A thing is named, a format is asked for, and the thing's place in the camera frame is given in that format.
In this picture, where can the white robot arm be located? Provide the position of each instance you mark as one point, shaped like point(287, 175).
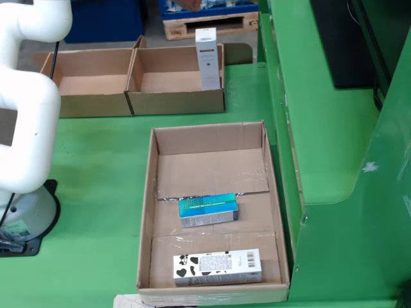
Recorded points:
point(32, 112)

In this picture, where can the brown cardboard box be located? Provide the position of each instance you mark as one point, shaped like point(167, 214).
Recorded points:
point(93, 102)
point(176, 102)

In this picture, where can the shallow cardboard tray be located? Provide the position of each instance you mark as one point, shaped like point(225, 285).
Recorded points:
point(212, 240)

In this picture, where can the teal holographic carton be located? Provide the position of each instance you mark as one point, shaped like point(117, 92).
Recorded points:
point(208, 208)

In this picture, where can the tall white carton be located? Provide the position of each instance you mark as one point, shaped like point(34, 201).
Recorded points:
point(208, 54)

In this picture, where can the white cow print carton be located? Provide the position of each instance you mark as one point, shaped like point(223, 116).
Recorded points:
point(218, 266)

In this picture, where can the green metal cabinet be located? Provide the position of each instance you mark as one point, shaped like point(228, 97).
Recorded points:
point(321, 144)

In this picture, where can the wooden pallet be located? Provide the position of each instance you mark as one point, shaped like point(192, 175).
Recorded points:
point(205, 30)

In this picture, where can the blue cage with white plastic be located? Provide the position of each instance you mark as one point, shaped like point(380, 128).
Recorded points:
point(224, 8)

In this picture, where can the white paper sheet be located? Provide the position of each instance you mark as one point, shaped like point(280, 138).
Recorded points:
point(128, 301)

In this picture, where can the blue plastic bin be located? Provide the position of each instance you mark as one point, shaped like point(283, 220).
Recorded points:
point(106, 19)

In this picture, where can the black flat panel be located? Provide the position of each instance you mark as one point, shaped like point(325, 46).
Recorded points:
point(346, 41)

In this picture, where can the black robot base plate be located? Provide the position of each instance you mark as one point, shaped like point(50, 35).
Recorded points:
point(49, 189)

